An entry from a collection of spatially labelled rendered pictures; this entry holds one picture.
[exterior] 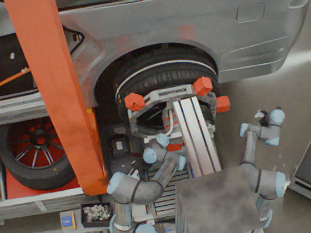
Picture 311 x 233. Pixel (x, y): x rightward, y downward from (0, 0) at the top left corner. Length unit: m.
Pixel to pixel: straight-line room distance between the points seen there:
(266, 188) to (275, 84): 2.11
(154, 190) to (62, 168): 1.24
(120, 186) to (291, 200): 1.90
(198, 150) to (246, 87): 2.59
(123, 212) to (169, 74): 0.88
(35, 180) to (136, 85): 1.03
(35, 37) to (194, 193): 0.83
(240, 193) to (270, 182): 0.66
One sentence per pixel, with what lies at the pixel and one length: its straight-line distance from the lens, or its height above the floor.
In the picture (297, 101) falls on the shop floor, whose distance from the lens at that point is 4.46.
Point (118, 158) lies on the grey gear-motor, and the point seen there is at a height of 0.38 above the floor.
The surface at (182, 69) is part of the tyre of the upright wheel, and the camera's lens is 3.11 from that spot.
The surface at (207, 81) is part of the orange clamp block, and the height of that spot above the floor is 1.14.
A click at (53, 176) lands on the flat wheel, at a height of 0.49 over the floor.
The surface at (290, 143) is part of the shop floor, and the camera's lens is 4.26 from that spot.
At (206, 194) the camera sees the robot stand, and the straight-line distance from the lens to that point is 1.84.
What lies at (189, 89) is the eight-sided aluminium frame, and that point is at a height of 1.12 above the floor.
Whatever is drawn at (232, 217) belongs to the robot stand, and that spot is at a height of 2.03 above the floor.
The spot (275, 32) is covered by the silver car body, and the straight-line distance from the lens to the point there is 3.24.
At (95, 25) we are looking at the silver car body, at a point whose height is 1.58.
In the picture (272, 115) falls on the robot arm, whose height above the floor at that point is 1.32.
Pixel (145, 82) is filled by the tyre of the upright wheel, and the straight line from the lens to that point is 3.09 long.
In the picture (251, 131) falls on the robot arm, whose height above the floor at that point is 1.29.
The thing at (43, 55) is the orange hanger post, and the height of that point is 2.09.
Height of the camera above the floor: 3.75
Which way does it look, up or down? 61 degrees down
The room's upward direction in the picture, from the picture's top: 5 degrees counter-clockwise
